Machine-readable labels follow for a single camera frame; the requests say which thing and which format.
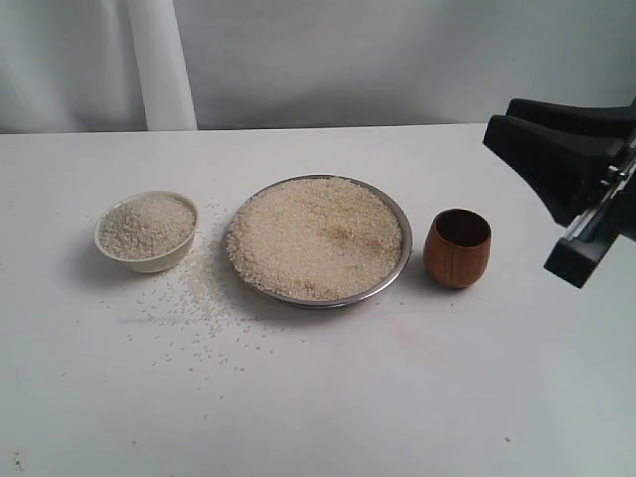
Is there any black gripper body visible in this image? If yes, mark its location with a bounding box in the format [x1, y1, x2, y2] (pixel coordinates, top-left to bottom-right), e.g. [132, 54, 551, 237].
[544, 136, 635, 288]

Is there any brown wooden cup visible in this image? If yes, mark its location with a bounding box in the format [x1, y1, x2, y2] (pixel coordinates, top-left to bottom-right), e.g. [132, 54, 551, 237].
[423, 209, 492, 289]

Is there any rice in steel plate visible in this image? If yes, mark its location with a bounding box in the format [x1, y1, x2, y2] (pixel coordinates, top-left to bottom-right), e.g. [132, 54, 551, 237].
[227, 177, 403, 302]

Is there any spilled rice on table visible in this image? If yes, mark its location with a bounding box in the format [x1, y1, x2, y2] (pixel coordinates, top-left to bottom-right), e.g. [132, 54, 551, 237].
[79, 209, 306, 407]

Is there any small cream ceramic bowl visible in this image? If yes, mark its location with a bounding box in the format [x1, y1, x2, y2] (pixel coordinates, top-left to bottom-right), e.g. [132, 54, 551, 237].
[93, 191, 199, 273]

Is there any rice in small bowl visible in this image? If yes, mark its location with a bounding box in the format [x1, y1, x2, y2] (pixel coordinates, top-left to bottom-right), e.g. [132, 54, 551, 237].
[97, 194, 196, 260]

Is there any round steel plate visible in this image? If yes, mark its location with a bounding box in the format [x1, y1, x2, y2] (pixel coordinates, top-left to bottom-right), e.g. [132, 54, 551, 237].
[226, 173, 413, 310]

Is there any white backdrop cloth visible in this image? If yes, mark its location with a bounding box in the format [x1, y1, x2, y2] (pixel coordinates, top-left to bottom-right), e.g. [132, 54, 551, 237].
[1, 1, 635, 133]

